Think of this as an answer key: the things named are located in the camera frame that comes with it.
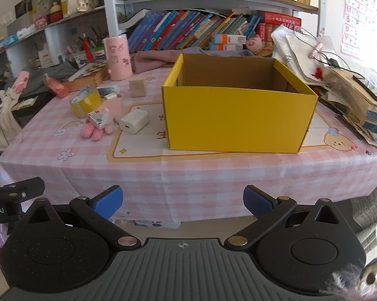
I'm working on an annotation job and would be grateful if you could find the yellow cardboard box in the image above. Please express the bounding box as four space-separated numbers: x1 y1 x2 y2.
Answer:
162 54 318 154

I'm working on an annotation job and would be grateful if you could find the pink pig plush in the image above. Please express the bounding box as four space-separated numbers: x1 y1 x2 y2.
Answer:
246 35 263 54

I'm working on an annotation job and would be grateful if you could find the yellow packing tape roll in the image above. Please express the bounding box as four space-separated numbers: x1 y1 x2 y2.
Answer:
70 86 102 118

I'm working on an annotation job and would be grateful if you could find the orange white box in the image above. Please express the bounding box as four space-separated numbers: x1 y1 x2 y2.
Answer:
211 34 246 45
209 43 244 52

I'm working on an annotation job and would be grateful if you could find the beige cube block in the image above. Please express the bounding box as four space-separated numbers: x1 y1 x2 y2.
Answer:
129 79 146 98

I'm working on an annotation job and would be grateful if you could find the wooden chess board box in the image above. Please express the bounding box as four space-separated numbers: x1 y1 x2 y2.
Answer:
62 60 109 92

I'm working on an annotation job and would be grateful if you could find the grey clothing pile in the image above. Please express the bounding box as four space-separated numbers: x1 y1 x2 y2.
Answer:
5 62 77 99

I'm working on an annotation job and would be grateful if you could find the stack of papers and bags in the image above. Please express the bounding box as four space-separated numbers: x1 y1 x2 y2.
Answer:
271 25 377 147

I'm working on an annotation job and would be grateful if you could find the staples box with cat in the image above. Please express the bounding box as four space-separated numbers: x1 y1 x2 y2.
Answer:
88 109 112 130

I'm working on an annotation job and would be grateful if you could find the large white charger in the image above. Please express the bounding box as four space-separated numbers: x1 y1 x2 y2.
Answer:
118 109 149 134

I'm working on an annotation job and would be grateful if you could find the beige jacket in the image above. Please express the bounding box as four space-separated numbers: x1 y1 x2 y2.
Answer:
0 88 22 152

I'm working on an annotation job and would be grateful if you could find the navy white spray bottle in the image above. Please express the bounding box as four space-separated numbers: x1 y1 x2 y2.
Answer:
97 85 120 98

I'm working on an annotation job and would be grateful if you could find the pink cylinder container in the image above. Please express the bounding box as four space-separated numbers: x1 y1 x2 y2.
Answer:
102 34 133 82

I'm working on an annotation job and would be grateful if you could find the pink checkered tablecloth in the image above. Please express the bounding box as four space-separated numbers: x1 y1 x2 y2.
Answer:
0 65 377 223

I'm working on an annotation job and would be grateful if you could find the white blue bookshelf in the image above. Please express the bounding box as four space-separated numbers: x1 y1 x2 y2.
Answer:
0 0 319 76

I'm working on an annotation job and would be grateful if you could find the small white plug adapter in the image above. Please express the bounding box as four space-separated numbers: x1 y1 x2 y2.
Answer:
104 93 118 100

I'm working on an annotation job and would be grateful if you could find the pink plush glove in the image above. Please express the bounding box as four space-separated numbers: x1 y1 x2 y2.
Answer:
80 98 123 141

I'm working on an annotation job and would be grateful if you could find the pink purple cloth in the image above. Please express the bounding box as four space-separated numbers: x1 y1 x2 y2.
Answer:
131 47 255 73

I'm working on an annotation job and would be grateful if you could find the red tassel pen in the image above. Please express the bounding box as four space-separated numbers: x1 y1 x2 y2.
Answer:
83 33 94 62

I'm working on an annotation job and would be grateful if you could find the upper orange white box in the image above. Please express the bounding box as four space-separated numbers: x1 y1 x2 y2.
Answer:
211 34 246 45

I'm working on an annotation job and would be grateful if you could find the lower orange white box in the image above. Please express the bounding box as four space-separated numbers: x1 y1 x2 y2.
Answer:
209 43 244 52

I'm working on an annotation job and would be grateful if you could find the row of books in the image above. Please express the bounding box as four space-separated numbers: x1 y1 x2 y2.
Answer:
128 9 302 53

